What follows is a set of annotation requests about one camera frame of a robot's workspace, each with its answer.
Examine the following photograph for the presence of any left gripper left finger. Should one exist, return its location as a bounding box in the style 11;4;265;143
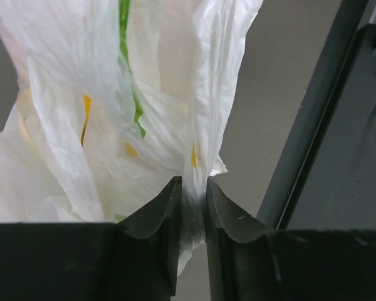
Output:
0;177;182;300

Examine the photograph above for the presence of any white plastic bag with fruit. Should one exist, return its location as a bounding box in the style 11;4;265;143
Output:
0;1;262;272

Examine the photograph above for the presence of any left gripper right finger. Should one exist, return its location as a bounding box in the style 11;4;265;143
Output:
206;179;376;301

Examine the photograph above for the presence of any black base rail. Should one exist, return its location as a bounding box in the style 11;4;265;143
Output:
257;1;376;230

